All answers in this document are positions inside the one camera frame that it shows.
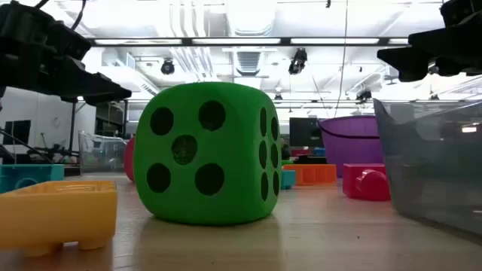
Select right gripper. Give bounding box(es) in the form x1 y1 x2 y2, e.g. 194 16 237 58
377 0 482 83

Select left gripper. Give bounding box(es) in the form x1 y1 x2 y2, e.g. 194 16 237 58
0 1 133 106

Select red foam dice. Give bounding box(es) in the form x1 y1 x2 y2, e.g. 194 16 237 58
123 137 136 182

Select large teal toy block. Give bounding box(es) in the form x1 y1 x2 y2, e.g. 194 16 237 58
0 163 65 195

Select red toy block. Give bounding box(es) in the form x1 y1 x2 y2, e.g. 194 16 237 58
341 163 392 202

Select large yellow toy block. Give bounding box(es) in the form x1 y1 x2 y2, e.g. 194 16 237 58
0 179 118 257

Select orange toy block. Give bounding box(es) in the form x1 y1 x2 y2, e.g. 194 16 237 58
282 163 338 187

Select green foam dice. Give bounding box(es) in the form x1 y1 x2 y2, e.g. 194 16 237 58
133 81 283 226

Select small teal toy block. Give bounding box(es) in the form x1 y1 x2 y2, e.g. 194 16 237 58
280 169 297 190

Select small black monitor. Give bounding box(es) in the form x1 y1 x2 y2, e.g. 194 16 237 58
2 119 32 146

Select clear plastic bin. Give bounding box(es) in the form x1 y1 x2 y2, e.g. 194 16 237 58
78 129 129 174

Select grey translucent plastic bin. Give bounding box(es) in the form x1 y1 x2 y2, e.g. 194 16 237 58
372 97 482 242

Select purple plastic bucket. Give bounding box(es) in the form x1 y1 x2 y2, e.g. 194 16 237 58
318 114 384 178

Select large black monitor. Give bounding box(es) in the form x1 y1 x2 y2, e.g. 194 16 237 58
288 117 324 148

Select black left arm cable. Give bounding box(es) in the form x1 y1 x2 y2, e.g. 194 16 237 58
70 0 88 31

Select black metal frame stand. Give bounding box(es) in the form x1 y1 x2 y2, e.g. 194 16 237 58
67 98 131 151

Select thin hanging wire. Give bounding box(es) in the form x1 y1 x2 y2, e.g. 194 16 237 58
333 0 349 114

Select black overhead frame bar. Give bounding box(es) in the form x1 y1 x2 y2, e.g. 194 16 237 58
88 36 410 47

